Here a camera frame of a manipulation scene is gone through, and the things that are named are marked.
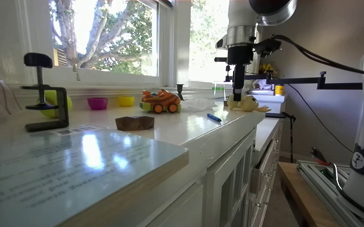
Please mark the black articulated camera mount arm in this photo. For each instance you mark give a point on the black articulated camera mount arm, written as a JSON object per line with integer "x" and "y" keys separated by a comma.
{"x": 299, "y": 80}

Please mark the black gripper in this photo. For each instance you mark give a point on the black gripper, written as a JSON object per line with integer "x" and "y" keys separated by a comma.
{"x": 239, "y": 57}

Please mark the clear glass jar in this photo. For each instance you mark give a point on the clear glass jar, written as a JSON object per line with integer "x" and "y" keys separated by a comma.
{"x": 219, "y": 90}

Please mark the black floor stand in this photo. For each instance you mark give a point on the black floor stand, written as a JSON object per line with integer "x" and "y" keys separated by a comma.
{"x": 289, "y": 130}

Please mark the small brown wooden block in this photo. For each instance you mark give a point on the small brown wooden block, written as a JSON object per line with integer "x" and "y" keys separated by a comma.
{"x": 134, "y": 122}

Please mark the yellow plastic bowl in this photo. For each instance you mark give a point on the yellow plastic bowl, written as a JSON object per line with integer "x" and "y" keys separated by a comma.
{"x": 125, "y": 101}

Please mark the light blue book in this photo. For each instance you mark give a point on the light blue book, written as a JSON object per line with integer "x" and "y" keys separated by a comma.
{"x": 63, "y": 168}

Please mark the aluminium frame rails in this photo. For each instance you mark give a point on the aluminium frame rails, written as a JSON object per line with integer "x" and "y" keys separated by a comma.
{"x": 325, "y": 184}

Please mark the orange toy car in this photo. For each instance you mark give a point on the orange toy car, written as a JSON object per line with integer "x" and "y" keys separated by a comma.
{"x": 162, "y": 102}

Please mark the black table clamp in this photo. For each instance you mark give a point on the black table clamp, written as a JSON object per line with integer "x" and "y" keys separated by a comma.
{"x": 44, "y": 101}

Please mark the white cabinet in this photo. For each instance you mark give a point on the white cabinet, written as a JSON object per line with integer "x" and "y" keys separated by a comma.
{"x": 227, "y": 177}

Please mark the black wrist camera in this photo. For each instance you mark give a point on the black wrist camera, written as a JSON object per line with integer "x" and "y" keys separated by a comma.
{"x": 268, "y": 45}

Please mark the yellow-green tennis ball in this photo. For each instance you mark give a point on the yellow-green tennis ball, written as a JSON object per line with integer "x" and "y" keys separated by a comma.
{"x": 52, "y": 98}

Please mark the wooden board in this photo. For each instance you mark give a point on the wooden board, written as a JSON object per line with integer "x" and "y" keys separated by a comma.
{"x": 303, "y": 197}

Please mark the yellow cup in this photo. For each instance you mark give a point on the yellow cup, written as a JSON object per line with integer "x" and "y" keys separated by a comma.
{"x": 278, "y": 90}

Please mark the purple plastic bowl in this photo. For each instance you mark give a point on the purple plastic bowl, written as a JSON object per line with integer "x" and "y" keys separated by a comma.
{"x": 97, "y": 103}

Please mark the yellow plush bunny toy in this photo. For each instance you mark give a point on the yellow plush bunny toy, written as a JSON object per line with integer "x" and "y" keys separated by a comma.
{"x": 249, "y": 103}

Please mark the blue marker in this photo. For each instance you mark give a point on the blue marker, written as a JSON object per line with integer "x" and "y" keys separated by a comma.
{"x": 213, "y": 117}

